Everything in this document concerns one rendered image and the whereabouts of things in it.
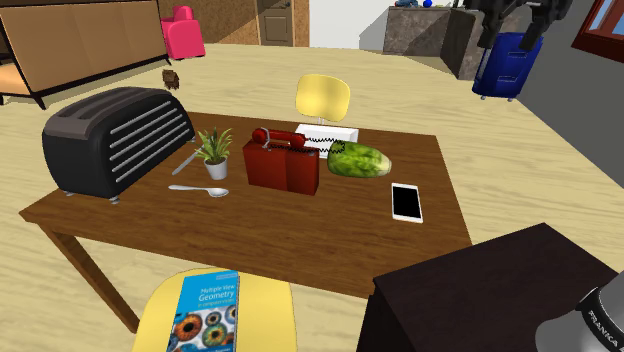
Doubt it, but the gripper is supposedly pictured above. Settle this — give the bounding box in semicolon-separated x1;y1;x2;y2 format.
462;0;574;53

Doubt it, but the blue suitcase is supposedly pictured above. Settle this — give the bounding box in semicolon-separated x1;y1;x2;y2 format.
471;31;545;103

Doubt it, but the red framed window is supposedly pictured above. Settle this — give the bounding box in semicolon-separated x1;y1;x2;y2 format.
571;0;624;65

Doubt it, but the grey stone counter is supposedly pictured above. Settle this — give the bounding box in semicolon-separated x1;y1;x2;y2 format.
382;5;489;82

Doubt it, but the white smartphone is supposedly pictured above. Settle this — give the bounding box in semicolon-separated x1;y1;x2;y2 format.
390;182;424;224

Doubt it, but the green lettuce head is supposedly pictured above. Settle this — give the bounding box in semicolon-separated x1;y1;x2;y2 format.
326;140;393;179

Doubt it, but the yellow chair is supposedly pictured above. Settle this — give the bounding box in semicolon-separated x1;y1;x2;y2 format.
295;73;352;127
131;266;299;352

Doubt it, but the white rectangular box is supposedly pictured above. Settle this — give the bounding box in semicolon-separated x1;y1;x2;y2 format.
294;123;360;160

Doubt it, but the brown door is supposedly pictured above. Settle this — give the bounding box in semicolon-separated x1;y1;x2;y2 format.
256;0;295;48

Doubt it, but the red telephone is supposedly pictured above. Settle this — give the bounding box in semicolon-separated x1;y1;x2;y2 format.
242;127;321;197

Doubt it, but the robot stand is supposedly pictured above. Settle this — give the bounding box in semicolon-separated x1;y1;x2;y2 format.
355;222;619;352

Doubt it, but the brown wooden table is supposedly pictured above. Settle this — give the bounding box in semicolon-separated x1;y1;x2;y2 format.
18;110;473;335

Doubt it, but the potted green plant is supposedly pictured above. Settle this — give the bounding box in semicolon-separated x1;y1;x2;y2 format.
194;126;234;182

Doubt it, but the pink armchair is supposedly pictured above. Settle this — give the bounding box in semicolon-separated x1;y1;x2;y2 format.
160;5;207;61

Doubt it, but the silver spoon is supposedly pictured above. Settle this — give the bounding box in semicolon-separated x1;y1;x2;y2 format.
167;184;230;199

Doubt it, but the small brown stool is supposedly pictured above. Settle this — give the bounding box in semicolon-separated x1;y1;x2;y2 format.
161;69;181;91

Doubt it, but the silver knife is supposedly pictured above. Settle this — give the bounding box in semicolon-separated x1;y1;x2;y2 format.
171;146;206;177

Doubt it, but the blue book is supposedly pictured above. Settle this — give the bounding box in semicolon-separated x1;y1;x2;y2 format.
165;270;241;352

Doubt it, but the black toaster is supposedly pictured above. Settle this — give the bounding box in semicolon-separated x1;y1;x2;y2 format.
41;86;197;205

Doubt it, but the wooden sideboard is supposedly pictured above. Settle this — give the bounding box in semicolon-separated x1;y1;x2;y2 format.
0;0;173;111

